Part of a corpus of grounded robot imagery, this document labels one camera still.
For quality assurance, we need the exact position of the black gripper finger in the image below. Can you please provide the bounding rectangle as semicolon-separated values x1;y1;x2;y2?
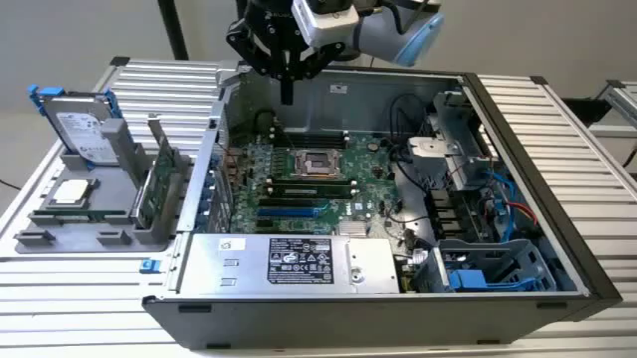
287;41;348;106
224;20;288;106

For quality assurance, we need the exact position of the graphics card with black shroud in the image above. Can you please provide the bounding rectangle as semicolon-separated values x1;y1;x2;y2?
126;113;181;229

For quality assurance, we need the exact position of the black stand pole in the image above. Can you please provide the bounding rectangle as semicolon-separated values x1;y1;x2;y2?
157;0;189;60

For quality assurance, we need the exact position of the CPU socket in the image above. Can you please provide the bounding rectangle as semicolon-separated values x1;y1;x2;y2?
292;148;337;176

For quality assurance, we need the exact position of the green motherboard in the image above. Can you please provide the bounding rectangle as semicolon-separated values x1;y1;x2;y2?
225;130;404;239

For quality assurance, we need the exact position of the green RAM stick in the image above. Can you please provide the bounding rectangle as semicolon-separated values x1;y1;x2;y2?
32;210;128;221
271;184;349;198

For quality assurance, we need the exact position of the silver metal drive cage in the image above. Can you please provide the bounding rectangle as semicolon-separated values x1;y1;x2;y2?
407;91;498;191

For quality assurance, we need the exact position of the long black expansion slot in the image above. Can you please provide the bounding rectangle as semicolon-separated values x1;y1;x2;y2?
256;198;319;208

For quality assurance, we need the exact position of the blue expansion slot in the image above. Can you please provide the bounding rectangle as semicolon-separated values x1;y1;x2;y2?
256;207;319;219

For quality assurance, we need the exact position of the hard disk in blue carrier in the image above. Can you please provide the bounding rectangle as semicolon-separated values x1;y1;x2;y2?
26;84;130;167

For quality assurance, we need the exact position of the silver finned heatsink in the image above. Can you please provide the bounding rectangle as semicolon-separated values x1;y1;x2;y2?
340;220;372;236

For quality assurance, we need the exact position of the grey plastic parts rack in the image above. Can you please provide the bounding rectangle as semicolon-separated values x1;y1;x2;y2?
13;119;194;254

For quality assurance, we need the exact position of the silver CPU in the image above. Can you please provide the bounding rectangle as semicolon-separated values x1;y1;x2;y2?
52;180;96;204

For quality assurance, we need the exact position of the silver power supply unit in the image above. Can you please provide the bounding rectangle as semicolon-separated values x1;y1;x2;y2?
176;233;401;295

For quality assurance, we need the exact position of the blue plastic bay latch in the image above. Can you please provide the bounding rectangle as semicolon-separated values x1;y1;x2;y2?
447;268;487;292

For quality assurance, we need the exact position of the black and silver PC case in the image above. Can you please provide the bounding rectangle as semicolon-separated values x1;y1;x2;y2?
141;61;623;351

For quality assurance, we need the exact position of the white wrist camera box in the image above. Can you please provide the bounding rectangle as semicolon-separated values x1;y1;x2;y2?
291;0;360;48

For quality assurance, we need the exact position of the blue wire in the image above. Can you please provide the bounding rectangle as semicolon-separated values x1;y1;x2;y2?
479;167;519;243

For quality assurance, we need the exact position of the red wire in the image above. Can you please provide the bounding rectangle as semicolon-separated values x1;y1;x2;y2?
504;201;538;224

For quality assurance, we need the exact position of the aluminium frame table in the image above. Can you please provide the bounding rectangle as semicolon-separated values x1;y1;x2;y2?
586;80;637;139

